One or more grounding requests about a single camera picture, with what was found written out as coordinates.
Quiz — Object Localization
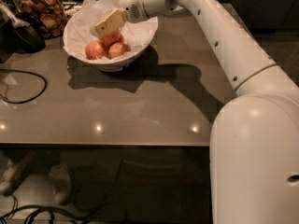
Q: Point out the white paper liner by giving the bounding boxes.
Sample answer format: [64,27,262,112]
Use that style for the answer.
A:
[64,0,157,63]

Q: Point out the red apple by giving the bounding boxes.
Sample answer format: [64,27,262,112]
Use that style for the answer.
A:
[98,30,122,47]
[85,40,107,60]
[109,42,131,59]

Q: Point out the black round appliance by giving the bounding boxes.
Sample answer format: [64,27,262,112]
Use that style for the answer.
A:
[0,0,47,54]

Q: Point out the white bowl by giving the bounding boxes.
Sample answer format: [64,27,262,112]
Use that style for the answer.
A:
[63,0,159,73]

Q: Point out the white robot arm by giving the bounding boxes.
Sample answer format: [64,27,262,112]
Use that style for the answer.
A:
[91,0,299,224]

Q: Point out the glass jar of dried chips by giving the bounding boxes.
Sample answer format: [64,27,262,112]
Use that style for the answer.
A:
[13,0,66,39]

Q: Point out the right white shoe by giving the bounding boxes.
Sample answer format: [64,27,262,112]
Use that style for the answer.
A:
[49,163,72,204]

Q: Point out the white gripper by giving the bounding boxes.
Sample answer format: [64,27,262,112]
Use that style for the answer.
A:
[90,0,147,36]

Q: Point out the left white shoe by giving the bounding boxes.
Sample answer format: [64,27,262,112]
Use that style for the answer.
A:
[0,153,35,196]

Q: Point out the black cable on table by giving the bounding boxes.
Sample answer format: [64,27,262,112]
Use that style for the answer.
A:
[0,68,48,105]

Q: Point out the white shoe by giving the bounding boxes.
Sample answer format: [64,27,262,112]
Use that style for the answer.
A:
[49,163,72,204]
[0,153,35,196]

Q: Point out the cables on floor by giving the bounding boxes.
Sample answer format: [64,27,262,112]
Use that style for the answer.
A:
[0,159,129,224]

